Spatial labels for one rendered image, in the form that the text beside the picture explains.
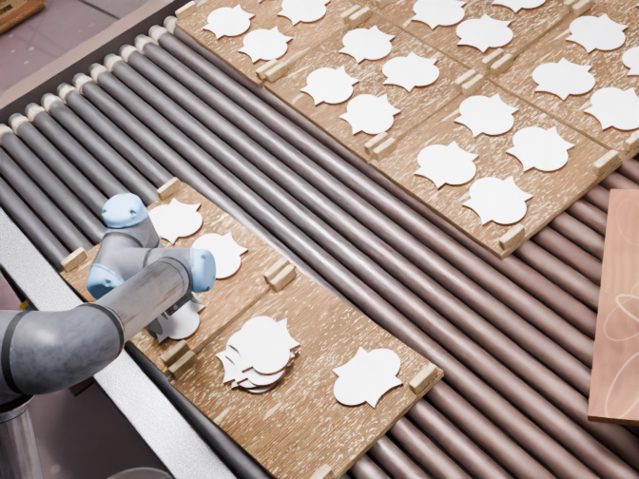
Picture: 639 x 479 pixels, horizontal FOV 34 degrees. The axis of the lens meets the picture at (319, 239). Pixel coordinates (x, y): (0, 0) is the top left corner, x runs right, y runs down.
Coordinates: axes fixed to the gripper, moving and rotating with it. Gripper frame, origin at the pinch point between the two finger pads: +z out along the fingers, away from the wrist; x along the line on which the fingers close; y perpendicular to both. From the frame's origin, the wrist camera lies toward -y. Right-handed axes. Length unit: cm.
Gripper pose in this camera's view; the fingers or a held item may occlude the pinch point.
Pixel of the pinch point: (172, 316)
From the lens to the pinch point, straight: 217.3
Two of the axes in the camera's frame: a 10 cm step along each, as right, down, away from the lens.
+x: 7.3, -6.0, 3.3
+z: 1.9, 6.4, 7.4
